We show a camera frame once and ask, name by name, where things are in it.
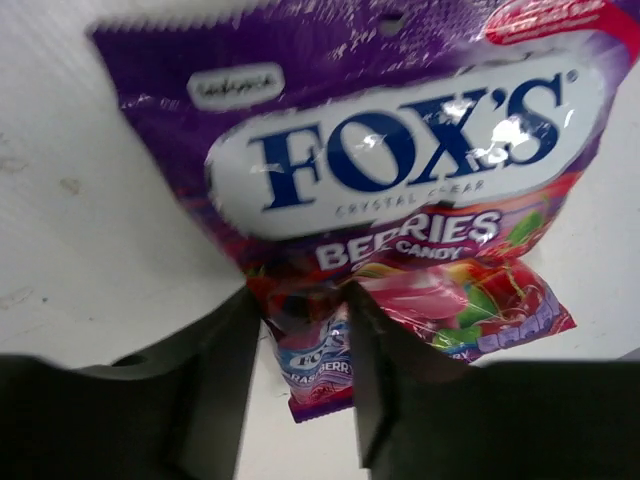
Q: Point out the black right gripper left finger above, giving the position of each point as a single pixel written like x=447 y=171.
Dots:
x=173 y=410

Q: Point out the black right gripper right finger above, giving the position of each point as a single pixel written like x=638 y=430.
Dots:
x=423 y=415

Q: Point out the purple Fox's berries candy bag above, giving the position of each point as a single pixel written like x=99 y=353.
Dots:
x=419 y=148

